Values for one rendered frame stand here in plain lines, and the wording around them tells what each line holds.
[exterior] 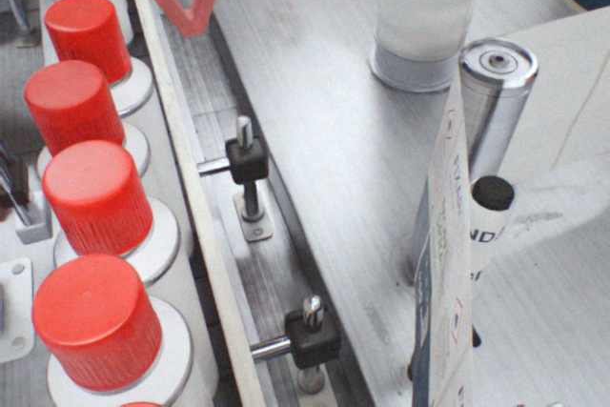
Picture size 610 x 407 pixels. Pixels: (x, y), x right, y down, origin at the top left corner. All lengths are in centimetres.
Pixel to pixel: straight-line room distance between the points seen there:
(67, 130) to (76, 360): 10
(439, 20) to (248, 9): 24
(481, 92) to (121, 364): 20
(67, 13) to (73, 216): 12
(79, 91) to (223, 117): 36
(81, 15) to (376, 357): 27
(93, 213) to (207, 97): 42
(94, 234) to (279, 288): 27
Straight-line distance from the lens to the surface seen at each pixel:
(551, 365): 42
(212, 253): 39
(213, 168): 45
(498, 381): 41
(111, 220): 22
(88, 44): 29
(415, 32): 52
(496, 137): 31
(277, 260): 49
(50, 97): 26
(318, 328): 35
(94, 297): 19
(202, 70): 66
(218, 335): 40
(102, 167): 22
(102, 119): 26
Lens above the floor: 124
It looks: 50 degrees down
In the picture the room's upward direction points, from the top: straight up
